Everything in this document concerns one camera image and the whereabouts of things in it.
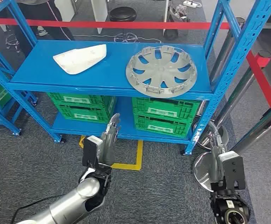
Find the blue metal shelf rack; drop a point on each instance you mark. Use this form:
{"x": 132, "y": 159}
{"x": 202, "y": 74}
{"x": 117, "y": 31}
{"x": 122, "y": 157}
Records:
{"x": 116, "y": 71}
{"x": 2, "y": 120}

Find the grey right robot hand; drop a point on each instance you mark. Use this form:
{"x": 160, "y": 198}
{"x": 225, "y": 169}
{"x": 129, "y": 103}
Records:
{"x": 214, "y": 164}

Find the chrome stanchion post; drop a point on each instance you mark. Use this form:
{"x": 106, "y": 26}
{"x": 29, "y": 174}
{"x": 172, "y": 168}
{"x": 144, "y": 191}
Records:
{"x": 254, "y": 133}
{"x": 238, "y": 92}
{"x": 224, "y": 52}

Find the grey wheel hubcap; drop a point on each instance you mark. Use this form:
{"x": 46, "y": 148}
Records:
{"x": 161, "y": 71}

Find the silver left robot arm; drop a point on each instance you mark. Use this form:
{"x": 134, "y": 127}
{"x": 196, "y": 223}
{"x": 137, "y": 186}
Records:
{"x": 67, "y": 205}

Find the white power strip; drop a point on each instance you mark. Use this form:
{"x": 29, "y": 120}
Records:
{"x": 190, "y": 3}

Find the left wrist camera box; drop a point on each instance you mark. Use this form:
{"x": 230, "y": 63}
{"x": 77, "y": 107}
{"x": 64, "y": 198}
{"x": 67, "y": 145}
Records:
{"x": 89, "y": 153}

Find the red barrier belt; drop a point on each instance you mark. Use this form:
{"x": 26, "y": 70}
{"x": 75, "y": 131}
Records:
{"x": 102, "y": 24}
{"x": 262, "y": 80}

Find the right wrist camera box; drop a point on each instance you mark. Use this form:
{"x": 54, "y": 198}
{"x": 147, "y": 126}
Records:
{"x": 233, "y": 170}

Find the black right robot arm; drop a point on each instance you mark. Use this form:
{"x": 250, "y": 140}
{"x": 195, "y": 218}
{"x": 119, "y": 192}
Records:
{"x": 228, "y": 213}

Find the white plastic panel part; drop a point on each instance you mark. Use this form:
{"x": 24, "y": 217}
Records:
{"x": 79, "y": 60}

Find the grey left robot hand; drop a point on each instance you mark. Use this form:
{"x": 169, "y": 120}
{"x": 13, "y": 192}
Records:
{"x": 108, "y": 148}

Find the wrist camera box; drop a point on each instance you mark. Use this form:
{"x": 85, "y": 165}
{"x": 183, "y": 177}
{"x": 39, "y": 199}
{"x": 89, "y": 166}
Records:
{"x": 89, "y": 153}
{"x": 233, "y": 170}

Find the black round stool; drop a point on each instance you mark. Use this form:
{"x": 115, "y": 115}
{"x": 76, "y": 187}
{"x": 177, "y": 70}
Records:
{"x": 123, "y": 14}
{"x": 13, "y": 41}

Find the dark grey bag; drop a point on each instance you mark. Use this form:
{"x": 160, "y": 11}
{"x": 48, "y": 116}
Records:
{"x": 172, "y": 31}

